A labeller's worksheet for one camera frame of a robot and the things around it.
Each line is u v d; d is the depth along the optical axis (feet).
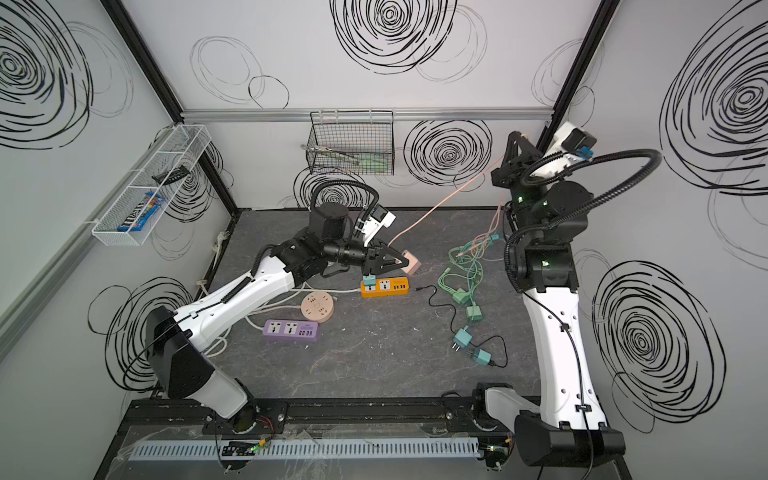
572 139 1.40
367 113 2.93
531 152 1.61
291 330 2.82
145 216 2.28
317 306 2.99
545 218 1.29
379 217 2.00
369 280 3.07
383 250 2.00
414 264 2.13
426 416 2.47
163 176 2.58
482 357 2.64
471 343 2.80
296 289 1.81
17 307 1.70
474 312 2.84
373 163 2.85
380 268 2.03
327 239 1.87
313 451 2.53
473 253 2.76
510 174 1.58
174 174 2.58
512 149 1.75
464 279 3.25
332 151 2.78
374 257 1.96
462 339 2.77
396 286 3.14
